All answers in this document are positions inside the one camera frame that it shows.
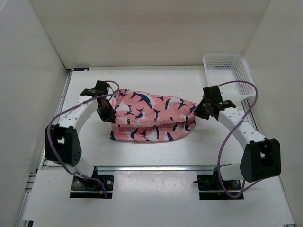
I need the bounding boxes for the pink shark print shorts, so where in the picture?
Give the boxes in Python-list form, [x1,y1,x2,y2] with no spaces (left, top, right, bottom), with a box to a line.
[110,89,197,143]

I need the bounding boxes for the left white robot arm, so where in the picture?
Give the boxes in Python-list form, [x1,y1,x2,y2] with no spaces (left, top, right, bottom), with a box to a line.
[45,80,119,189]

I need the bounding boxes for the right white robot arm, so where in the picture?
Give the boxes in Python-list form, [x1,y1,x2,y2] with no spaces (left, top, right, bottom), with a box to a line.
[194,86,281,189]

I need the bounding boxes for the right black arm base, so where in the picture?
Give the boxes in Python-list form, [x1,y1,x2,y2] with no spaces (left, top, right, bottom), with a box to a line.
[193,167,244,201]

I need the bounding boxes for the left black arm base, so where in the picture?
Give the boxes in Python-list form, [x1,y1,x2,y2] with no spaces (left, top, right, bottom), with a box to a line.
[70,170,114,199]

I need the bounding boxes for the white perforated plastic basket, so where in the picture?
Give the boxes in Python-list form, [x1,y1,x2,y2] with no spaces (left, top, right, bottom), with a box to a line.
[203,53,256,101]

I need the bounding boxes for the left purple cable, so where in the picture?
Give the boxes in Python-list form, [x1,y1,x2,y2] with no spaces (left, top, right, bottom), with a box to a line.
[46,80,121,199]

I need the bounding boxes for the aluminium frame rail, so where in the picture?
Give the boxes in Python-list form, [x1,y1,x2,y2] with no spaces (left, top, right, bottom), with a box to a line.
[94,165,242,173]

